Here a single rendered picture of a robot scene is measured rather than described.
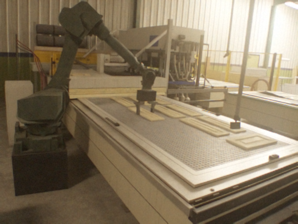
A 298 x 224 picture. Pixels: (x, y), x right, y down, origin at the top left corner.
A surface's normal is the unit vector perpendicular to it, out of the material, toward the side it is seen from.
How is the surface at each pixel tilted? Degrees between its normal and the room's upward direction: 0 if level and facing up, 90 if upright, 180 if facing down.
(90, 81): 90
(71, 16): 90
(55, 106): 90
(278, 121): 90
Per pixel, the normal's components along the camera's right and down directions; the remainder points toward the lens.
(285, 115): -0.86, 0.06
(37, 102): 0.00, 0.22
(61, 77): 0.32, 0.07
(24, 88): 0.51, 0.22
